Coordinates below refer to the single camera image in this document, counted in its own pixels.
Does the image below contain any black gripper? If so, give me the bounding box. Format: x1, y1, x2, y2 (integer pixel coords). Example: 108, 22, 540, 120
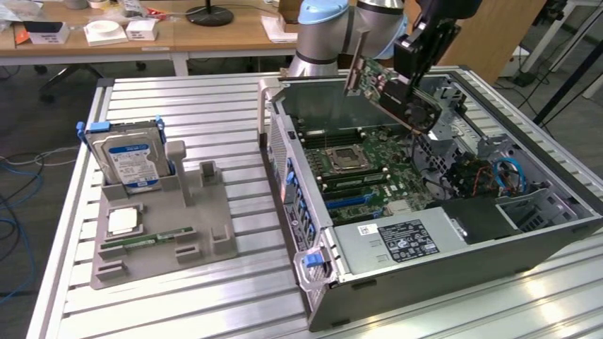
394, 0, 482, 77

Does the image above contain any graphics card with metal bracket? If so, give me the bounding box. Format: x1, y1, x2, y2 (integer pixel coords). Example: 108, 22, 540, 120
343, 30, 447, 136

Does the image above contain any wooden cabinet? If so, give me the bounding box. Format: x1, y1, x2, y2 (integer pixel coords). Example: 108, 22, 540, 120
419, 0, 550, 85

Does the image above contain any white paper booklet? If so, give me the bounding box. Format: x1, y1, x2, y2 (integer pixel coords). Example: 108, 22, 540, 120
261, 16, 300, 44

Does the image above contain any black tripod stand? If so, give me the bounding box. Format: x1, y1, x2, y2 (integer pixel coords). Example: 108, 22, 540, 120
518, 0, 603, 125

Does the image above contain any metal disk bay cage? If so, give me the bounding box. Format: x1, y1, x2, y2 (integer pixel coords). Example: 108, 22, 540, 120
410, 104, 478, 198

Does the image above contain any green motherboard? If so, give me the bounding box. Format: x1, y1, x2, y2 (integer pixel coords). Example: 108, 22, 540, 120
293, 123, 438, 227

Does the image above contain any CPU socket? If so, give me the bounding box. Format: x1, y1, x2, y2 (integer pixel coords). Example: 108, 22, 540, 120
328, 146, 372, 174

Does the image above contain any installed RAM stick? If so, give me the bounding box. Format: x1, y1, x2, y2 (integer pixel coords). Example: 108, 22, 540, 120
323, 172, 391, 189

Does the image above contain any blue expansion slot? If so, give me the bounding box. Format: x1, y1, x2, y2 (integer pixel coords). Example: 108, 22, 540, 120
324, 195, 374, 210

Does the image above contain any black lamp base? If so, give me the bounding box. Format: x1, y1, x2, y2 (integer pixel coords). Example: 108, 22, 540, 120
185, 0, 236, 27

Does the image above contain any grey power supply unit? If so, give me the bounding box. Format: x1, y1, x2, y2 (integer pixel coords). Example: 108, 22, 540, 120
334, 207, 468, 275

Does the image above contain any small white box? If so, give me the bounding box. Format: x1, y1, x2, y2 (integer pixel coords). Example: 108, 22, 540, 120
124, 19, 160, 42

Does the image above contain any white box with tape roll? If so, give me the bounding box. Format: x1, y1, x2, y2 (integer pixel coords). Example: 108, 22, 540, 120
83, 20, 129, 47

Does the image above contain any open black PC case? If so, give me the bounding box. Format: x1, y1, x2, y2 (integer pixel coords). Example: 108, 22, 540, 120
256, 64, 603, 333

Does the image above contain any hard disk in blue caddy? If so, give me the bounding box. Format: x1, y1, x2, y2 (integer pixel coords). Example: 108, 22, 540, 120
75, 115, 173, 195

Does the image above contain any grey parts rack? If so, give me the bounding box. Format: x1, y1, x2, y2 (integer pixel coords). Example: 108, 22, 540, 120
88, 139, 239, 290

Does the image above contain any wooden desk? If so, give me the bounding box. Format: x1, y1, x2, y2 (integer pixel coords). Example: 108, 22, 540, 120
0, 0, 431, 67

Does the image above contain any black office chair base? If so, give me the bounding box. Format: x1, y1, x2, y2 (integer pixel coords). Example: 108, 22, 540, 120
39, 63, 104, 104

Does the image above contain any white box with black top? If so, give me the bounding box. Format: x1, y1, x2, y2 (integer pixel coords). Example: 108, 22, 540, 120
13, 20, 72, 47

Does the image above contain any silver CPU chip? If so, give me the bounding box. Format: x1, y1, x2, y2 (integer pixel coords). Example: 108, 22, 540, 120
107, 208, 143, 236

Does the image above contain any green RAM stick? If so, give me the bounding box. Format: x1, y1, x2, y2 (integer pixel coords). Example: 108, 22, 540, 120
101, 227, 195, 249

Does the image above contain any blue wire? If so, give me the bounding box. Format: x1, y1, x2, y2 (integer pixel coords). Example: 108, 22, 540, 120
492, 157, 530, 195

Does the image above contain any blue floor cable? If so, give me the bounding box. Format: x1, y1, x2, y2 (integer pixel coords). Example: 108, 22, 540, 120
0, 160, 47, 304

